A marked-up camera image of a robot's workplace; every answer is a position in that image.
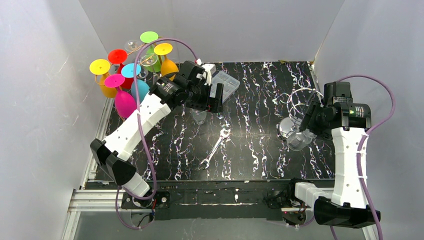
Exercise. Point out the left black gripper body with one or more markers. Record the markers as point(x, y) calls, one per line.
point(214, 98)

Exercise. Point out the aluminium frame rail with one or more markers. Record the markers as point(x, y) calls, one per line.
point(103, 200)

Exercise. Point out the clear tumbler glass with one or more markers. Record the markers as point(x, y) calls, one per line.
point(199, 116)

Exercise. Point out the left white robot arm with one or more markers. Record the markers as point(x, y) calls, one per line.
point(191, 87)

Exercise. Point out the blue wine glass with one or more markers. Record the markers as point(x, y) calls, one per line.
point(139, 87)

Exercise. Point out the pink wine glass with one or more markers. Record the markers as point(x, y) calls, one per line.
point(124, 102)

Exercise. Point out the gold wire glass rack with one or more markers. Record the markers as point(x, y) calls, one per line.
point(117, 81)

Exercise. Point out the orange glass yellow base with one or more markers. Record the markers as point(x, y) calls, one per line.
point(167, 66)

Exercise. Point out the green wine glass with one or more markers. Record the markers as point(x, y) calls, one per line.
point(148, 37)

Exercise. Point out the clear plastic screw box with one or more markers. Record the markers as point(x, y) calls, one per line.
point(230, 84)

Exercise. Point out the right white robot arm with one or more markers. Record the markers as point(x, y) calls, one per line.
point(333, 116)

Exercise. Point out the orange glass yellow foot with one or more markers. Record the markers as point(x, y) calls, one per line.
point(100, 68)

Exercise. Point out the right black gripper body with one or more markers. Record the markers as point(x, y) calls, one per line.
point(313, 118)

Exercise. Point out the clear champagne flute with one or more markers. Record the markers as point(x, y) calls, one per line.
point(151, 64)

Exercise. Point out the silver wire glass rack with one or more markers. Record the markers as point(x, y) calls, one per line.
point(297, 103)

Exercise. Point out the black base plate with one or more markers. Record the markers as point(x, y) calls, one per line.
point(249, 199)

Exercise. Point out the clear wine glass rear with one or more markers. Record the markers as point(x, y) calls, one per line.
point(133, 47)

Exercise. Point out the silver combination wrench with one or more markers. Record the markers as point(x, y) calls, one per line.
point(205, 163)

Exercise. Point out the clear stemless glass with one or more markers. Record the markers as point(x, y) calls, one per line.
point(298, 140)

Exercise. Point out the red wine glass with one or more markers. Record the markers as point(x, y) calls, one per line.
point(118, 57)

